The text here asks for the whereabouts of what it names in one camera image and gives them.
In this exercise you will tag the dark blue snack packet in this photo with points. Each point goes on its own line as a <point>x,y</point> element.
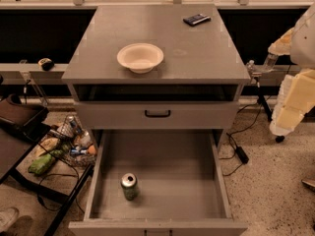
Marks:
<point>196,20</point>

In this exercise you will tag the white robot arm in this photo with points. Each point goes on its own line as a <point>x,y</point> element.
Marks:
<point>297,93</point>

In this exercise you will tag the black and yellow tape measure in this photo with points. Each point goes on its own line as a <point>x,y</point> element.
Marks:
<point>46,64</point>

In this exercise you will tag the open grey middle drawer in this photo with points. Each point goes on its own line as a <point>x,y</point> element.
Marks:
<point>181,188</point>

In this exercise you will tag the wire basket of items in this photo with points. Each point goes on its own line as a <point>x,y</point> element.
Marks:
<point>75,142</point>

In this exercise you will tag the black drawer handle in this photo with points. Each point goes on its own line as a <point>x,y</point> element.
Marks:
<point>157,114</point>

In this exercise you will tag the green soda can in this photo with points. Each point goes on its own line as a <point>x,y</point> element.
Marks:
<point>129,185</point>

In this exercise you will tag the green chip bag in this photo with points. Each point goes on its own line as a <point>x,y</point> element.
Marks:
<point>44,162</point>

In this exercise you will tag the clear plastic water bottle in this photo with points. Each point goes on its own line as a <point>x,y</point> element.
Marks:
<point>270,62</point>

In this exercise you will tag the grey drawer cabinet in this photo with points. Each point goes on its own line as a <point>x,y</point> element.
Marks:
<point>200,64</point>

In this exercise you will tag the white paper bowl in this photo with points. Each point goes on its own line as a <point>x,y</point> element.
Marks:
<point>140,58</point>

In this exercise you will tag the black tripod stand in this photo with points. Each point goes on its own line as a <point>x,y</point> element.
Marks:
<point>255,75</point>

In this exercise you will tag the dark side table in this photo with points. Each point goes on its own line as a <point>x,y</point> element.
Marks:
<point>22,129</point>

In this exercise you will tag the closed grey top drawer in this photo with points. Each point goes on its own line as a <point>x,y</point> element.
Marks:
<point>131,116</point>

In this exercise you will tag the white shoe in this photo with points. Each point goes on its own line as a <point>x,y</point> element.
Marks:
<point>8,217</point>

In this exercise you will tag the black power adapter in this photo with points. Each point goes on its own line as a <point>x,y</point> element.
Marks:
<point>242,155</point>

